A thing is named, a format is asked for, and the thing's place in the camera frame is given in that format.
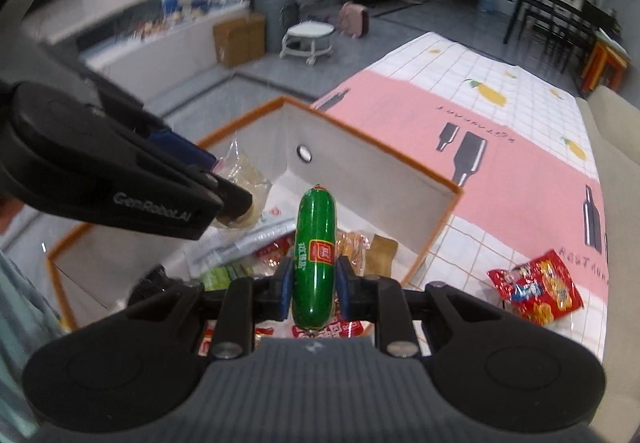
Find pink white printed tablecloth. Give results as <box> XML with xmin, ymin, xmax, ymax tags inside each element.
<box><xmin>310</xmin><ymin>32</ymin><xmax>611</xmax><ymax>374</ymax></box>

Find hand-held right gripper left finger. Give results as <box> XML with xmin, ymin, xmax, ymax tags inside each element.
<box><xmin>127</xmin><ymin>257</ymin><xmax>296</xmax><ymax>360</ymax></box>

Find pink backpack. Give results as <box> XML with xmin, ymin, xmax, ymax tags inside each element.
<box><xmin>339</xmin><ymin>2</ymin><xmax>370</xmax><ymax>40</ymax></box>

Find green sausage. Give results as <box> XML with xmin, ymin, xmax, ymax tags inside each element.
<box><xmin>291</xmin><ymin>184</ymin><xmax>338</xmax><ymax>334</ymax></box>

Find clear pastry packet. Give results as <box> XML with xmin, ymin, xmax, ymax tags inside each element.
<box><xmin>215</xmin><ymin>138</ymin><xmax>273</xmax><ymax>229</ymax></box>

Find orange stool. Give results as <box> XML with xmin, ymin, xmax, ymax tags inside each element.
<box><xmin>580</xmin><ymin>40</ymin><xmax>628</xmax><ymax>96</ymax></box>

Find white flat packet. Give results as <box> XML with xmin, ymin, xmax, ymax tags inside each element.
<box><xmin>190</xmin><ymin>218</ymin><xmax>296</xmax><ymax>274</ymax></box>

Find red white snack packet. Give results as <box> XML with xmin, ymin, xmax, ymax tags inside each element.
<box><xmin>197</xmin><ymin>313</ymin><xmax>376</xmax><ymax>356</ymax></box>
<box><xmin>255</xmin><ymin>238</ymin><xmax>293</xmax><ymax>274</ymax></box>

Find grey trash bin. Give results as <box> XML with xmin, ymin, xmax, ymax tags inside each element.
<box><xmin>250</xmin><ymin>0</ymin><xmax>298</xmax><ymax>52</ymax></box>

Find brown snack packet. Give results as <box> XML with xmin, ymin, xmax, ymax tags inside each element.
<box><xmin>367</xmin><ymin>234</ymin><xmax>399</xmax><ymax>279</ymax></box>

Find beige sofa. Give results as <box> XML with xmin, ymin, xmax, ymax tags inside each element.
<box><xmin>575</xmin><ymin>85</ymin><xmax>640</xmax><ymax>443</ymax></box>

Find dark dining chairs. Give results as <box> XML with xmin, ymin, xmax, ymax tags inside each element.
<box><xmin>545</xmin><ymin>0</ymin><xmax>623</xmax><ymax>74</ymax></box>

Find orange storage box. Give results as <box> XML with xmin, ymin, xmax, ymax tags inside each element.
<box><xmin>47</xmin><ymin>95</ymin><xmax>465</xmax><ymax>329</ymax></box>

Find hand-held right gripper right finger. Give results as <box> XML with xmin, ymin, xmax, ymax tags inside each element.
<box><xmin>335</xmin><ymin>255</ymin><xmax>506</xmax><ymax>359</ymax></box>

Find person's teal striped clothing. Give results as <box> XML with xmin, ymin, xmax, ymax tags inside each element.
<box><xmin>0</xmin><ymin>250</ymin><xmax>68</xmax><ymax>429</ymax></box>

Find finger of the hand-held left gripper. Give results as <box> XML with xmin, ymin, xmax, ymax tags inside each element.
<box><xmin>87</xmin><ymin>72</ymin><xmax>217</xmax><ymax>172</ymax></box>
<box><xmin>200</xmin><ymin>169</ymin><xmax>254</xmax><ymax>225</ymax></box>

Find white round stool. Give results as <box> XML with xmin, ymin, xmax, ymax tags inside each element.
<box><xmin>279</xmin><ymin>22</ymin><xmax>335</xmax><ymax>66</ymax></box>

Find cardboard box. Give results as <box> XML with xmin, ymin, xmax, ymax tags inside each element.
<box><xmin>212</xmin><ymin>14</ymin><xmax>267</xmax><ymax>68</ymax></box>

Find clear bread packet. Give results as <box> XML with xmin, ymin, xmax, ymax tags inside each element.
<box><xmin>335</xmin><ymin>230</ymin><xmax>371</xmax><ymax>274</ymax></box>

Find white television cabinet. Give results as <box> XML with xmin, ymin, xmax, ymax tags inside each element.
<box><xmin>75</xmin><ymin>5</ymin><xmax>253</xmax><ymax>88</ymax></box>

